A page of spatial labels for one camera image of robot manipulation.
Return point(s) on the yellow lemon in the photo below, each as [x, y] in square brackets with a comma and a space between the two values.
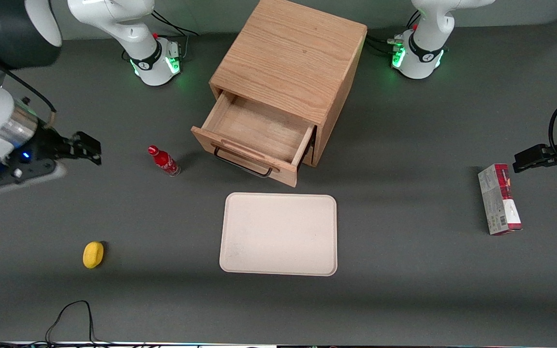
[93, 254]

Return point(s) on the red soda bottle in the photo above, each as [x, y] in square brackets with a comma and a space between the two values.
[165, 161]

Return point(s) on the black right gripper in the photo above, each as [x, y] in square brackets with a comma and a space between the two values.
[46, 144]

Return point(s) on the grey and red carton box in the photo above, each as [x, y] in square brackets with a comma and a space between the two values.
[498, 200]

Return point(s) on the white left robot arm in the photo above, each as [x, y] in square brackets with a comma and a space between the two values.
[423, 48]

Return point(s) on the beige plastic tray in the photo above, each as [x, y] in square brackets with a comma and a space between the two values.
[278, 234]

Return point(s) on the oak wooden drawer cabinet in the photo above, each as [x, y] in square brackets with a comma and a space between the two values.
[288, 53]

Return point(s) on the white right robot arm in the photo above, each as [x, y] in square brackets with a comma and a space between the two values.
[114, 19]

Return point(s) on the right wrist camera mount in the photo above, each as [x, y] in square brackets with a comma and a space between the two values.
[17, 176]

